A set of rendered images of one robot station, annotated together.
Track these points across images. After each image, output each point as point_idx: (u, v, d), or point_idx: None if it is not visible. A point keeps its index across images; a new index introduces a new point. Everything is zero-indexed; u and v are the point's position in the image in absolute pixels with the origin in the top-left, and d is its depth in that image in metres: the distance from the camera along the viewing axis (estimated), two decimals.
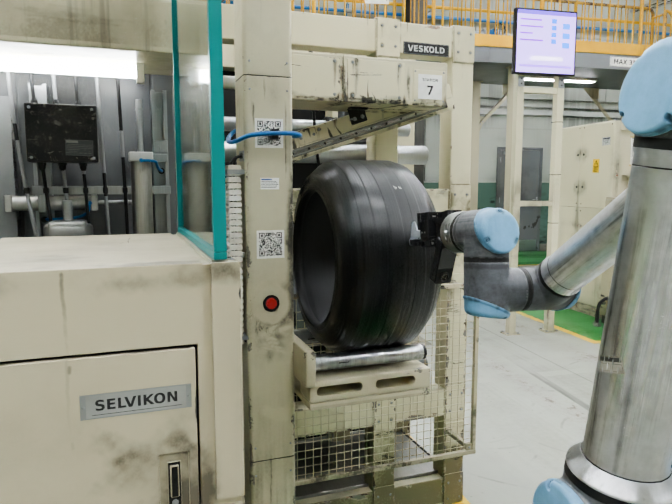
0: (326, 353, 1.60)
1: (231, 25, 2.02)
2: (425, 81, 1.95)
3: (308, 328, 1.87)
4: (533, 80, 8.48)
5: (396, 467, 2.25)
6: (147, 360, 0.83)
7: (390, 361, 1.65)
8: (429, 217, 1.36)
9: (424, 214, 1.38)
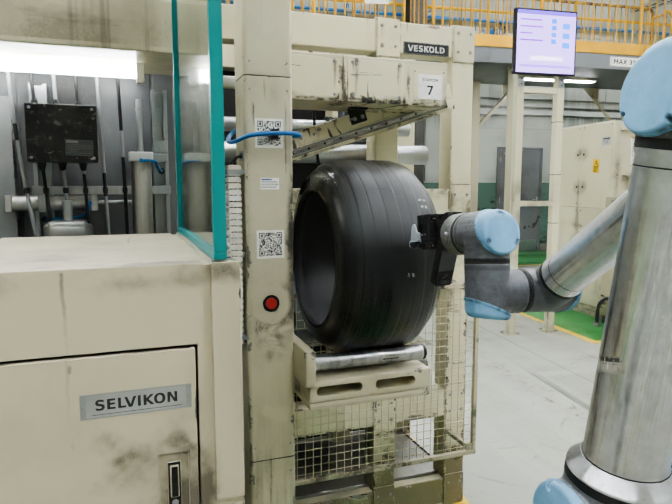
0: (329, 364, 1.58)
1: (231, 25, 2.02)
2: (425, 81, 1.95)
3: (311, 336, 1.85)
4: (533, 80, 8.48)
5: (396, 467, 2.25)
6: (147, 360, 0.83)
7: None
8: (429, 219, 1.36)
9: (424, 216, 1.38)
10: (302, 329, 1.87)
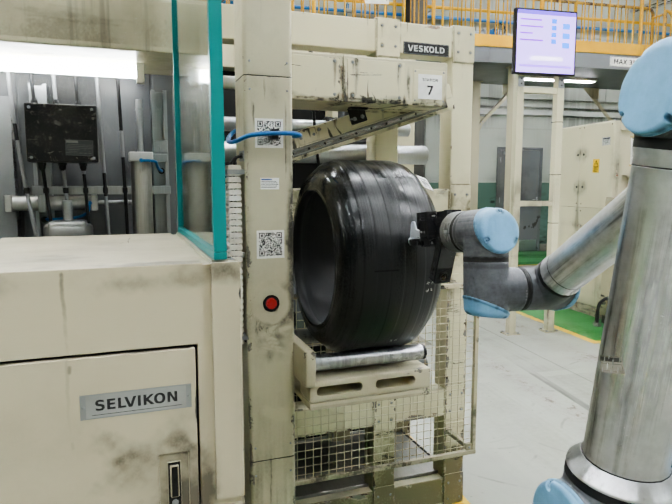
0: None
1: (231, 25, 2.02)
2: (425, 81, 1.95)
3: None
4: (533, 80, 8.48)
5: (396, 467, 2.25)
6: (147, 360, 0.83)
7: (386, 347, 1.67)
8: (428, 217, 1.36)
9: (423, 214, 1.38)
10: (305, 340, 1.85)
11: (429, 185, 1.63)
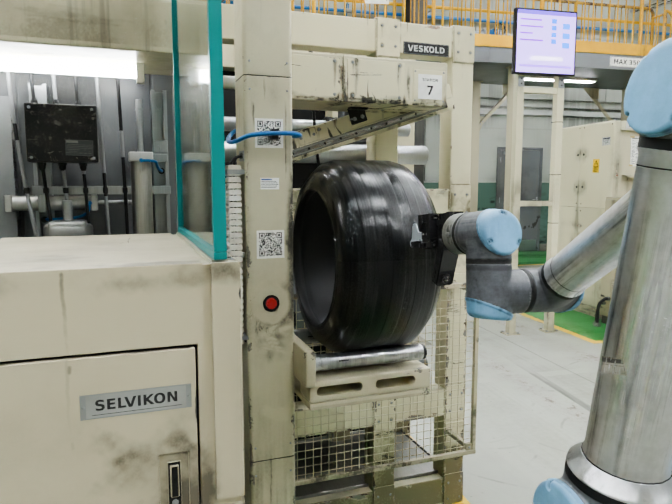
0: (325, 353, 1.60)
1: (231, 25, 2.02)
2: (425, 81, 1.95)
3: None
4: (533, 80, 8.48)
5: (396, 467, 2.25)
6: (147, 360, 0.83)
7: (390, 360, 1.64)
8: (430, 219, 1.35)
9: (425, 216, 1.37)
10: None
11: None
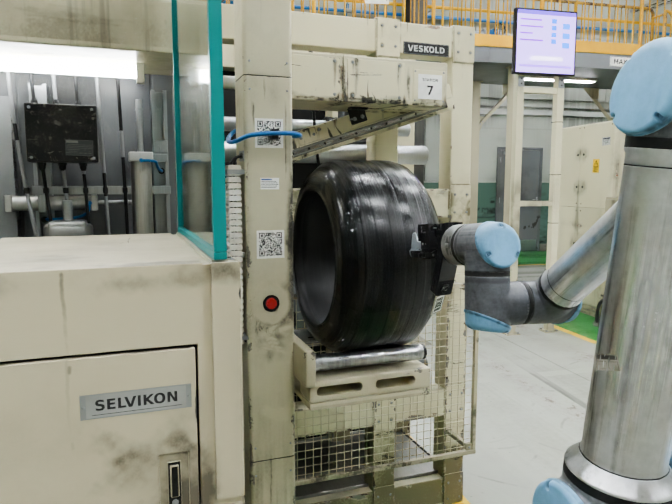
0: (325, 353, 1.61)
1: (231, 25, 2.02)
2: (425, 81, 1.95)
3: (308, 328, 1.88)
4: (533, 80, 8.48)
5: (396, 467, 2.25)
6: (147, 360, 0.83)
7: (390, 358, 1.64)
8: (430, 229, 1.36)
9: (425, 225, 1.38)
10: None
11: (441, 304, 1.59)
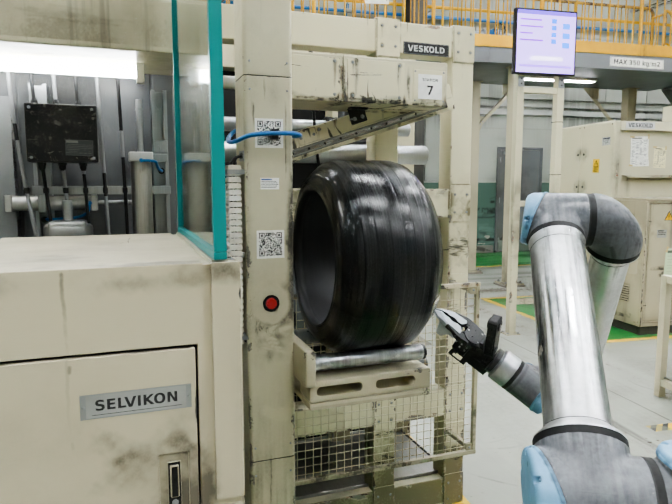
0: None
1: (231, 25, 2.02)
2: (425, 81, 1.95)
3: None
4: (533, 80, 8.48)
5: (396, 467, 2.25)
6: (147, 360, 0.83)
7: (389, 351, 1.64)
8: None
9: None
10: (304, 343, 1.86)
11: (435, 307, 1.61)
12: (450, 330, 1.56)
